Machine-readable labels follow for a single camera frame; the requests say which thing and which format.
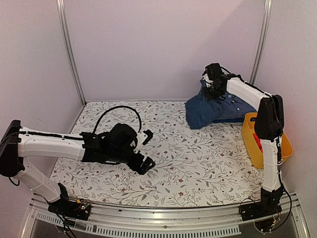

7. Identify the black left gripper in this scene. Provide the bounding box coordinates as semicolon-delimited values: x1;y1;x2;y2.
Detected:
107;148;156;175

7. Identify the blue checkered button shirt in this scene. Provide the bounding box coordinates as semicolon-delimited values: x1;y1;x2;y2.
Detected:
215;93;256;120

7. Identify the grey blue garment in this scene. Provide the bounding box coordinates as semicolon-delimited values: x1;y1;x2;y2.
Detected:
185;79;222;129

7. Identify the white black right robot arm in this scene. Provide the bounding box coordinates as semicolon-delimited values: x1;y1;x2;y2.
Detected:
203;63;284;197

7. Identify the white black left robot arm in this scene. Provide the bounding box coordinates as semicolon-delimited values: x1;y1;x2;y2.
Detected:
0;120;156;215

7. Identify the yellow plastic laundry basket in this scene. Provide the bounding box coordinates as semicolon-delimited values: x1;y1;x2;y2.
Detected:
242;113;293;169

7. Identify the folded royal blue garment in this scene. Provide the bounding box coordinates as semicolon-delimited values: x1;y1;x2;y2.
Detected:
213;118;244;123

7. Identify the orange garment in basket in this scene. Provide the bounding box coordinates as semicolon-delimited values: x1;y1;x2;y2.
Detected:
253;133;263;153

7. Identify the floral patterned table cloth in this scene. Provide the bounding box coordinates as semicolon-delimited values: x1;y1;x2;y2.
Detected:
51;101;264;207

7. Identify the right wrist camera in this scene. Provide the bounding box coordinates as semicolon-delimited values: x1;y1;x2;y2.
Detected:
202;73;213;88

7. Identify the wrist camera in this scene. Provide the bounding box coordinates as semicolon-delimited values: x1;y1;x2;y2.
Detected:
132;129;153;154
202;73;213;88

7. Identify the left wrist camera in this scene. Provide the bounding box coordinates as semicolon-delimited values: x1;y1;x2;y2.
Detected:
132;129;153;154

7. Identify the right aluminium frame post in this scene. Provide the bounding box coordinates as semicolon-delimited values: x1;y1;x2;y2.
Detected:
250;0;272;85

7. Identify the aluminium frame post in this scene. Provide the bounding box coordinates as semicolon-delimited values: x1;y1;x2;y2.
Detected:
250;0;272;85
56;0;87;106

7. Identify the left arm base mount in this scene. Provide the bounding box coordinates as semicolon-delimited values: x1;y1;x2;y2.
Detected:
48;183;91;221

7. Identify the left aluminium frame post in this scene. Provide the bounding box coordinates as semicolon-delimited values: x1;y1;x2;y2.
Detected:
56;0;87;106

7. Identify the aluminium front rail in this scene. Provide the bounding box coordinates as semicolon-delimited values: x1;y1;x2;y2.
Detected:
21;193;313;238

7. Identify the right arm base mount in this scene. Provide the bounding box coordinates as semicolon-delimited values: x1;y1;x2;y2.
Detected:
238;197;282;234

